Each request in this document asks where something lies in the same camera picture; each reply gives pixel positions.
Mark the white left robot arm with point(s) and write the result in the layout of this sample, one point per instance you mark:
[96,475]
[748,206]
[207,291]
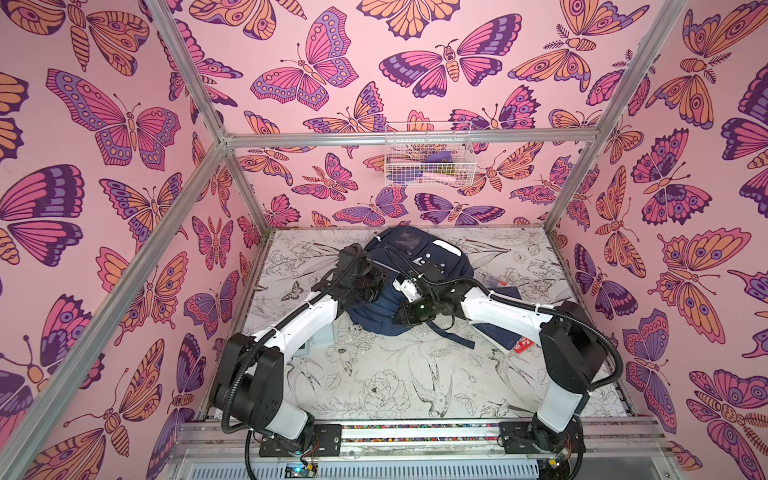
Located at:
[249,380]

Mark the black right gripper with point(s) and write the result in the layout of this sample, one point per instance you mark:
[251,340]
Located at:
[399,279]

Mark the navy blue student backpack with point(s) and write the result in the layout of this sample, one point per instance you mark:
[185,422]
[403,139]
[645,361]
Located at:
[416,266]

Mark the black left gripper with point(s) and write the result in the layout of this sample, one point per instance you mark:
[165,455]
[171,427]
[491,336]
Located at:
[378,277]

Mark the red booklet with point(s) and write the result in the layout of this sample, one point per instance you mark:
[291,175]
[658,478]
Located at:
[522,345]

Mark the white rectangular eraser case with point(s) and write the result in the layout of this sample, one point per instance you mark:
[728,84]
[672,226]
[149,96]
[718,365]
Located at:
[324,337]

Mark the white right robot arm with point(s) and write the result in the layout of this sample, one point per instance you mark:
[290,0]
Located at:
[579,358]

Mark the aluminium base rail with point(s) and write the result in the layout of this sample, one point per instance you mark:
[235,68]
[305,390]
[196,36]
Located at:
[597,448]

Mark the green controller board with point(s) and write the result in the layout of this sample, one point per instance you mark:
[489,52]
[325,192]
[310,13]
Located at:
[300,470]

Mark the white wire wall basket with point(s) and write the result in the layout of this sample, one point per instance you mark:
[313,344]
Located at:
[429,158]

